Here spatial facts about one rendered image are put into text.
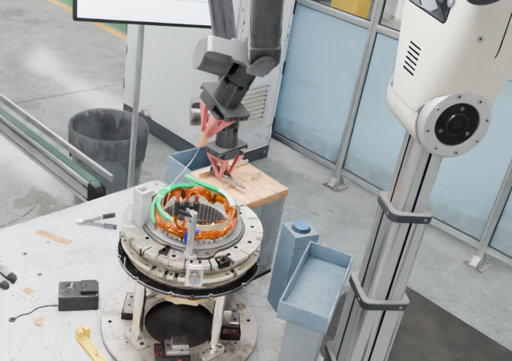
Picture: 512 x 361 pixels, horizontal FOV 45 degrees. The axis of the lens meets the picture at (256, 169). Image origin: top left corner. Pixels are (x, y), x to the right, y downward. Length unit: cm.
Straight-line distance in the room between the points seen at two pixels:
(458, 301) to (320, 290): 201
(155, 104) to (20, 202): 118
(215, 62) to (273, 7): 18
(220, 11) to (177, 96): 258
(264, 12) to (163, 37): 300
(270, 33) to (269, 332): 84
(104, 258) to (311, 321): 73
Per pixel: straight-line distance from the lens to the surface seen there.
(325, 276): 147
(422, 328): 309
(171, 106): 409
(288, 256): 160
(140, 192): 136
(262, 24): 109
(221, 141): 159
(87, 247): 187
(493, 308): 343
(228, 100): 123
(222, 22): 148
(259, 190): 166
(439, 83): 129
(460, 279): 354
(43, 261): 182
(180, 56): 394
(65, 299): 164
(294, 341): 145
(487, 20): 125
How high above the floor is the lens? 188
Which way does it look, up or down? 28 degrees down
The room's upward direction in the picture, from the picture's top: 10 degrees clockwise
